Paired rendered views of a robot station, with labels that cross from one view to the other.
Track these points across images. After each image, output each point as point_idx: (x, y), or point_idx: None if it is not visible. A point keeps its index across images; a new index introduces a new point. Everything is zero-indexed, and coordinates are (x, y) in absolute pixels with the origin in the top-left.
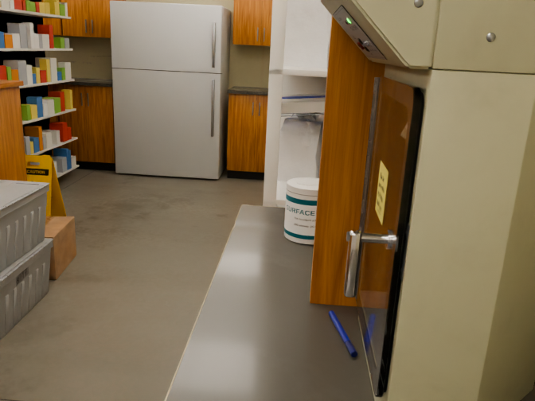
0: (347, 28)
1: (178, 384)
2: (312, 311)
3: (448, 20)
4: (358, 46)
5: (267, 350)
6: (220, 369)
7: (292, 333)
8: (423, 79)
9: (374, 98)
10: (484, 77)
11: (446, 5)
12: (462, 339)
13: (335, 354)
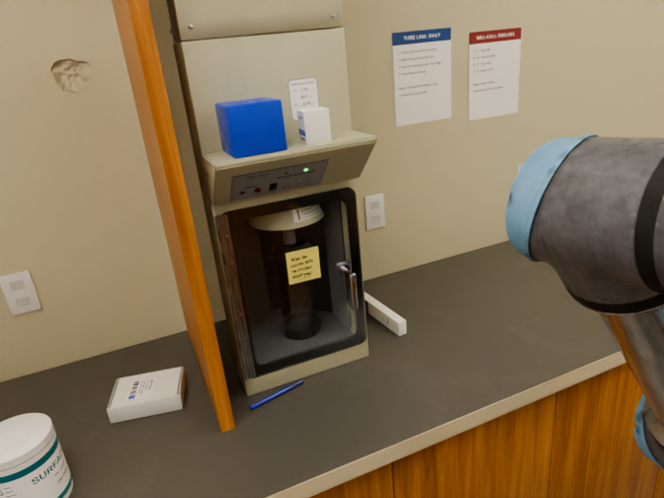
0: (259, 180)
1: (399, 438)
2: (250, 421)
3: None
4: (222, 197)
5: (325, 419)
6: (366, 429)
7: (292, 417)
8: (343, 183)
9: (220, 232)
10: None
11: None
12: None
13: (304, 390)
